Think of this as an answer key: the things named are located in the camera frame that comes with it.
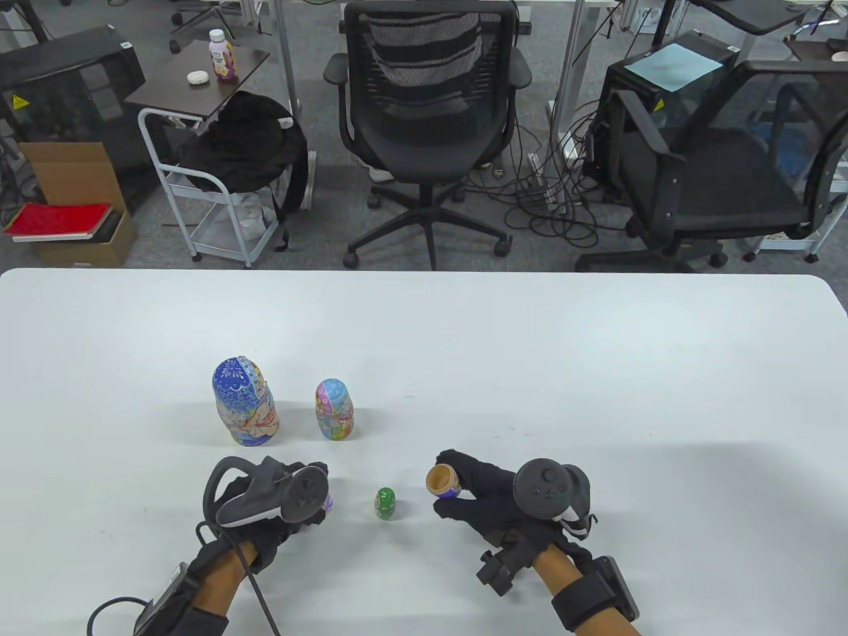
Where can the black controller on left glove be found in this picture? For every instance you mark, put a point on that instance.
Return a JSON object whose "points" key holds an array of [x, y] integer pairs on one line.
{"points": [[291, 493]]}

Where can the black bag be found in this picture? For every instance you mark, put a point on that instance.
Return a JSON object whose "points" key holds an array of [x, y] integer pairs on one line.
{"points": [[245, 142]]}

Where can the white power strip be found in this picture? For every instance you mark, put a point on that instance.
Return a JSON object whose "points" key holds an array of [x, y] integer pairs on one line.
{"points": [[544, 179]]}

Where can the black computer case glass side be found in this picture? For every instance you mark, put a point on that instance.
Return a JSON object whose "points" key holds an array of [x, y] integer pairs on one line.
{"points": [[689, 106]]}

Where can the person's left hand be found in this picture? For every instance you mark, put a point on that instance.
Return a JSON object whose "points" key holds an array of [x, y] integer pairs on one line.
{"points": [[271, 540]]}

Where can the small purple doll half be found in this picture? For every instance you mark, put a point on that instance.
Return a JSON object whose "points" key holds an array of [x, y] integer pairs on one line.
{"points": [[327, 505]]}

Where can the medium pastel nesting doll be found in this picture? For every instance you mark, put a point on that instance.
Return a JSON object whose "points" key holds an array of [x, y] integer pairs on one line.
{"points": [[334, 411]]}

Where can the large blue nesting doll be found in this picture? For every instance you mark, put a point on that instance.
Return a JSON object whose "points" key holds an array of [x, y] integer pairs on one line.
{"points": [[244, 404]]}

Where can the person's right hand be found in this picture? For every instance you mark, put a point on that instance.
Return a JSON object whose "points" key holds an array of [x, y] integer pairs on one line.
{"points": [[490, 507]]}

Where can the purple drink bottle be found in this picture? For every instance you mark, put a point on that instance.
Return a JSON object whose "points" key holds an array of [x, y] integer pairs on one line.
{"points": [[223, 56]]}

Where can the black mesh office chair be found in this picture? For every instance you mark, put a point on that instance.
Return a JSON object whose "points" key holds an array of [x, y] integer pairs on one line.
{"points": [[427, 99]]}

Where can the black sensor module on glove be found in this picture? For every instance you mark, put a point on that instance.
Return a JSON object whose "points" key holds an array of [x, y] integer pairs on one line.
{"points": [[498, 570]]}

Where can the tiny green nesting doll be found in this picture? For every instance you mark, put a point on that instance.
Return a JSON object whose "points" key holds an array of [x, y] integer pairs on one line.
{"points": [[385, 505]]}

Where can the person's left thumb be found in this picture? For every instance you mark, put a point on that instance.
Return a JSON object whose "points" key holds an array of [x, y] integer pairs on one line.
{"points": [[306, 519]]}

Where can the small white round case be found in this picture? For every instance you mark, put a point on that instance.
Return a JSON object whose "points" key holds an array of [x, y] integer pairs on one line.
{"points": [[197, 77]]}

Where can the black controller on glove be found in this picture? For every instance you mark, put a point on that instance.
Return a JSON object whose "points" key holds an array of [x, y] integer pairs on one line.
{"points": [[291, 493], [546, 490]]}

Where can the person's left forearm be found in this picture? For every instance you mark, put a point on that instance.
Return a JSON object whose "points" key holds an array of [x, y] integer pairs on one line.
{"points": [[222, 583]]}

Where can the black armrest office chair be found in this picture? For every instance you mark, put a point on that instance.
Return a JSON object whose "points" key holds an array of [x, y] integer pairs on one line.
{"points": [[702, 179]]}

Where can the dark brown side table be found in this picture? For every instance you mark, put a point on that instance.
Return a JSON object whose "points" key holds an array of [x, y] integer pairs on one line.
{"points": [[192, 96]]}

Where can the person's right forearm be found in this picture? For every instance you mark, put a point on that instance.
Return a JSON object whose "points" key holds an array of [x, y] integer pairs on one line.
{"points": [[563, 580]]}

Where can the cardboard box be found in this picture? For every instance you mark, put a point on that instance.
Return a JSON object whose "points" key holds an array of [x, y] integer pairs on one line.
{"points": [[73, 175]]}

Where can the white metal cart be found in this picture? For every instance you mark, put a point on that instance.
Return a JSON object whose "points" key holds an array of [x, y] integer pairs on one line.
{"points": [[199, 225]]}

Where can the black computer tower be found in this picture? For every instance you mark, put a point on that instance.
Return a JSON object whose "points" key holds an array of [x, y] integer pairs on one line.
{"points": [[66, 93]]}

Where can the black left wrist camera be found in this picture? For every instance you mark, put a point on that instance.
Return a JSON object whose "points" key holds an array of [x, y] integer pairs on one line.
{"points": [[162, 596]]}

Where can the red book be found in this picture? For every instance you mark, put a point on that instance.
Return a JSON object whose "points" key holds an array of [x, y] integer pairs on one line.
{"points": [[56, 220]]}

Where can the black controller on right glove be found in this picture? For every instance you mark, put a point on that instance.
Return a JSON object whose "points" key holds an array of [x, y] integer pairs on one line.
{"points": [[546, 490]]}

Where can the person's right thumb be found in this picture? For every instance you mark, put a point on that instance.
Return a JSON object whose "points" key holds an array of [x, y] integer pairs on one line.
{"points": [[454, 508]]}

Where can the white desk leg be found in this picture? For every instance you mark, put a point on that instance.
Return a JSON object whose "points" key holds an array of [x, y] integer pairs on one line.
{"points": [[568, 73], [285, 53]]}

